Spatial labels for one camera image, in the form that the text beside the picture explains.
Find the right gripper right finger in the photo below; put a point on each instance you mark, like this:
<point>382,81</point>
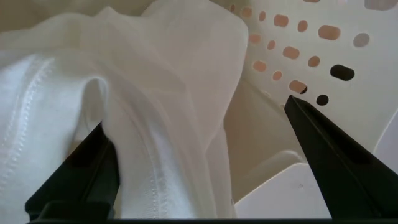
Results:
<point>342,174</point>

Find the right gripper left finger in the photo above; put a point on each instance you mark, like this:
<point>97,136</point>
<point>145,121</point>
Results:
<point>81,183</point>

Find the white laundry basket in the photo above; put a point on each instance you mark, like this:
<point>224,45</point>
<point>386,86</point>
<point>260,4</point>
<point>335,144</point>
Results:
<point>373,77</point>

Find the white garment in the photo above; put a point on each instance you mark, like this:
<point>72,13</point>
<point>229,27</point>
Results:
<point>140,93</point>

